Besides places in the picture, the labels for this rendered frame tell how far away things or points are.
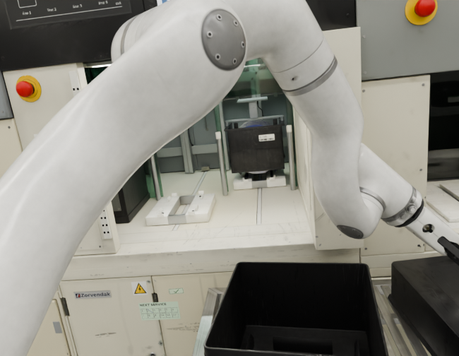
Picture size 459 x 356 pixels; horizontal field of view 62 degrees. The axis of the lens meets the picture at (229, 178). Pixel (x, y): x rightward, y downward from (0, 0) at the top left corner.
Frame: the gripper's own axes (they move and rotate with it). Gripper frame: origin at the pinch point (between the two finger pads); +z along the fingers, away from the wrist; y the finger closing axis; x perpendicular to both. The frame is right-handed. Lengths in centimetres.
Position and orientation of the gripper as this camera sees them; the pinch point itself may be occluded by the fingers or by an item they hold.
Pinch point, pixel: (458, 254)
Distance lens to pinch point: 90.4
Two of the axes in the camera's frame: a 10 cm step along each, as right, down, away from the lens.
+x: -6.3, 7.5, 2.1
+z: 7.8, 6.0, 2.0
